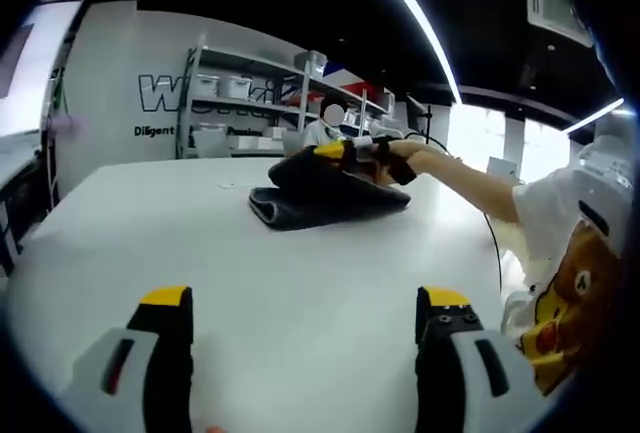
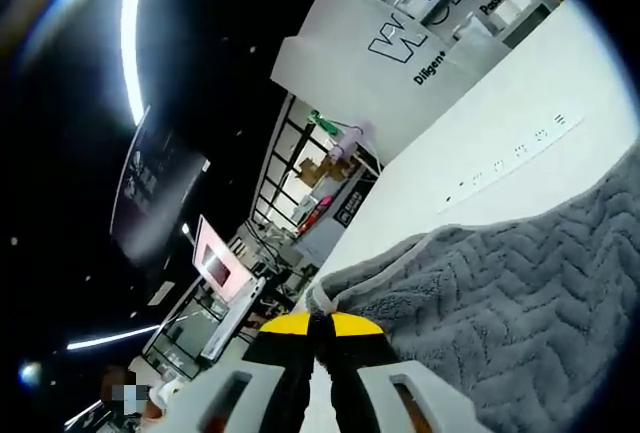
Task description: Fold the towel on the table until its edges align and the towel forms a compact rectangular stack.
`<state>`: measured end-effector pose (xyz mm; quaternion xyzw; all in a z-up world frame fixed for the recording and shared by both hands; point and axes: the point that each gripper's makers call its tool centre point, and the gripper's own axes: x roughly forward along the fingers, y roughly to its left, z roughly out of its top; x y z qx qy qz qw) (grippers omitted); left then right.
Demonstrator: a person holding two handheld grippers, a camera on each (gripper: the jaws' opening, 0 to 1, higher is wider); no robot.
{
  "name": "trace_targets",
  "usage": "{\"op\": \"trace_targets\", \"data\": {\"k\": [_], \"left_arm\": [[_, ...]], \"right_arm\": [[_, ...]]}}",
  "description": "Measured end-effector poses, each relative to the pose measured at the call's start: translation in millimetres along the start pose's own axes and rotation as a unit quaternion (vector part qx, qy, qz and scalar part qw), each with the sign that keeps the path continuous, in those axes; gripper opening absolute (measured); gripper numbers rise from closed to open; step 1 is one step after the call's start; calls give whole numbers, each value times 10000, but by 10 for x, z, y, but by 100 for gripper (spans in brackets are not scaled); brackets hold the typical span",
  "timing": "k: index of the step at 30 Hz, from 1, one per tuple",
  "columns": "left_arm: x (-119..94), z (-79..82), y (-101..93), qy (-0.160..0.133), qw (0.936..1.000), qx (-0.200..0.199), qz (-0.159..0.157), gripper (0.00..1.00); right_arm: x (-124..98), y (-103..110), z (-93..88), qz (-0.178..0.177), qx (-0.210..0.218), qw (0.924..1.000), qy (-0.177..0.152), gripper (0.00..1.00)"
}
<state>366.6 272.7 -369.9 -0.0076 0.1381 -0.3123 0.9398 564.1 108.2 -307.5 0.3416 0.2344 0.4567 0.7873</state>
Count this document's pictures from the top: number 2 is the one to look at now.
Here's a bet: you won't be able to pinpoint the grey towel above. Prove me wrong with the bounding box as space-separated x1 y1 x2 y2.
304 145 640 433

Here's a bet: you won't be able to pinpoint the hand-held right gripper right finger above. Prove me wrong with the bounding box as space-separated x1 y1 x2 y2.
319 311 481 433

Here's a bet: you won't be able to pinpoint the purple rolled mat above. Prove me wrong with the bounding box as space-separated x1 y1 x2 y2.
327 122 369 162

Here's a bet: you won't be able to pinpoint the black cabinet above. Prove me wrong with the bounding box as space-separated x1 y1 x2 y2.
334 175 376 229

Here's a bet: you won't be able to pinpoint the green hanging item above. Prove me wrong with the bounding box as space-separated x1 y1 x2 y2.
309 110 346 137

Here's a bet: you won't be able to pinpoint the pink item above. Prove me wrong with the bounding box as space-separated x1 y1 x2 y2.
304 192 336 224

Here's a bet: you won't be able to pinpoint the grey work desk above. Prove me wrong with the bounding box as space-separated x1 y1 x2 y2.
199 276 267 360

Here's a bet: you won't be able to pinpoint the dark wall screen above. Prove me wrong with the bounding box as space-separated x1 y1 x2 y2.
109 105 211 267

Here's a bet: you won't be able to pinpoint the ceiling light strip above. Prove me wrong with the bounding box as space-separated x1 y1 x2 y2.
119 0 154 127

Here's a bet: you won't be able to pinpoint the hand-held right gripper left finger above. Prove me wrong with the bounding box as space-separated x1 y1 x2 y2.
159 311 314 433

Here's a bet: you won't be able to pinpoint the pink computer monitor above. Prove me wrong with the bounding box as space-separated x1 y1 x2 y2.
192 215 254 304

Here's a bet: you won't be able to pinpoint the brown cardboard boxes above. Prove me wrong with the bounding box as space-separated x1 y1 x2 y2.
297 155 336 189

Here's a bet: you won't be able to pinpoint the white marked strip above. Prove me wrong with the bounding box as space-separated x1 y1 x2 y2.
437 112 587 217

